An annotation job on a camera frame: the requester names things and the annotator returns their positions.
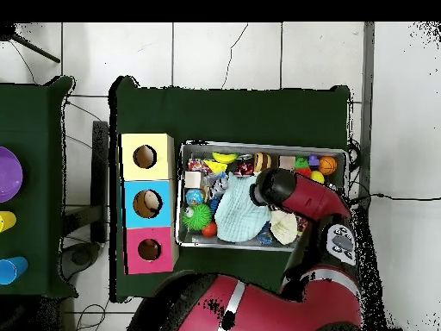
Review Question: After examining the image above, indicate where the dark green tablecloth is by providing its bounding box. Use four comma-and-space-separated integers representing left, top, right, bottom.
109, 75, 352, 304

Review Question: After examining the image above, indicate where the wooden box with three holes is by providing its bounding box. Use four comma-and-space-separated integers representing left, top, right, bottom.
120, 133, 179, 276

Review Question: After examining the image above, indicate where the black tripod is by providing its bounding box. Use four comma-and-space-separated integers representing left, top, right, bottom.
0, 23, 62, 65

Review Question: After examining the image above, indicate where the purple plate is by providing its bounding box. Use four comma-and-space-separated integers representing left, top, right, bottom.
0, 146, 25, 204

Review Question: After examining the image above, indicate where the yellow cup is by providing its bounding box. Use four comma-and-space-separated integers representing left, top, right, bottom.
0, 210, 18, 234

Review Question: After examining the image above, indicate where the cream muslin cloth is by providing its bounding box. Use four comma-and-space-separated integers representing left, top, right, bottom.
269, 209, 300, 247

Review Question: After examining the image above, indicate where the blue cup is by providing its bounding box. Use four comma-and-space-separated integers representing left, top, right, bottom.
0, 256, 29, 286

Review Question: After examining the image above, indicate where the dark green side table cloth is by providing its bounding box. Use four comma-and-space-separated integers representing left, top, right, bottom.
0, 75, 77, 299

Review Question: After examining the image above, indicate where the mint green muslin cloth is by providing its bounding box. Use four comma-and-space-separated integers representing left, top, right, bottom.
214, 174, 272, 244

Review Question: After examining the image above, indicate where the plain wooden block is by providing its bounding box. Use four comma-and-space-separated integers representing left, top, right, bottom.
183, 170, 205, 190

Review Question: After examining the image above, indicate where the clear mesh bin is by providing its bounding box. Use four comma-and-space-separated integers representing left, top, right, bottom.
176, 141, 349, 255

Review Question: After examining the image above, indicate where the yellow cheese wedge toy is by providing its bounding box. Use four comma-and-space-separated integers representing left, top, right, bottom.
203, 159, 228, 176

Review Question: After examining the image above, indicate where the green spiky ball with eyes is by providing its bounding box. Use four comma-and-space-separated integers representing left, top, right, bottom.
183, 203, 214, 232

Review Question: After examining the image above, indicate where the blue globe ball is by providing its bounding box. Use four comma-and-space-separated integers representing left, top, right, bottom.
185, 188, 206, 207

